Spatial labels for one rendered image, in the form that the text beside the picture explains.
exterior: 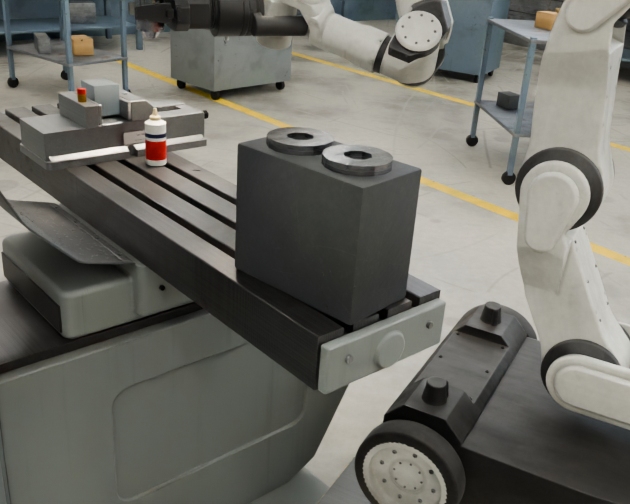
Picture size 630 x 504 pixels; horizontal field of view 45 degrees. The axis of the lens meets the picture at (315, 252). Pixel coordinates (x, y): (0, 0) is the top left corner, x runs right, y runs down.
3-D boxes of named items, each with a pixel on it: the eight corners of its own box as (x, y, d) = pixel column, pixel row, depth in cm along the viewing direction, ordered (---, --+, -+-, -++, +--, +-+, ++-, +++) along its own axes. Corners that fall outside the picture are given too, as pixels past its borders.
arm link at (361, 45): (320, 62, 139) (417, 103, 135) (318, 29, 129) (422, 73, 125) (347, 16, 141) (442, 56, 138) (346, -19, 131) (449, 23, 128)
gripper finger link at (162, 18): (133, 2, 125) (171, 2, 127) (134, 22, 126) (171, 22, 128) (135, 3, 123) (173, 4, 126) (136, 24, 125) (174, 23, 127)
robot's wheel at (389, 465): (458, 529, 140) (474, 441, 131) (449, 547, 135) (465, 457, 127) (360, 487, 148) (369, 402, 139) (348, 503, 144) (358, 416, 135)
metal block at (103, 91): (106, 107, 155) (105, 77, 153) (120, 114, 151) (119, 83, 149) (82, 109, 152) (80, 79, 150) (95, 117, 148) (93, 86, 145)
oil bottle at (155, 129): (160, 159, 152) (159, 104, 147) (170, 164, 149) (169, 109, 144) (141, 162, 149) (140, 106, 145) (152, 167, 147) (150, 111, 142)
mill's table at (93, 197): (73, 130, 193) (71, 99, 190) (446, 343, 109) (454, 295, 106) (-21, 142, 179) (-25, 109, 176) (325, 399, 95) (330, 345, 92)
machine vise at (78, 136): (173, 128, 172) (172, 79, 168) (208, 145, 162) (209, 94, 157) (18, 149, 151) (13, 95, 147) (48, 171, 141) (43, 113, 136)
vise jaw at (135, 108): (126, 104, 161) (125, 85, 160) (155, 118, 153) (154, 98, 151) (100, 107, 158) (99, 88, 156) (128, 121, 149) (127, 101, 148)
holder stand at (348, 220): (292, 246, 118) (299, 119, 109) (406, 297, 105) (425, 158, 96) (233, 268, 109) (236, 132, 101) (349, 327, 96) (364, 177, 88)
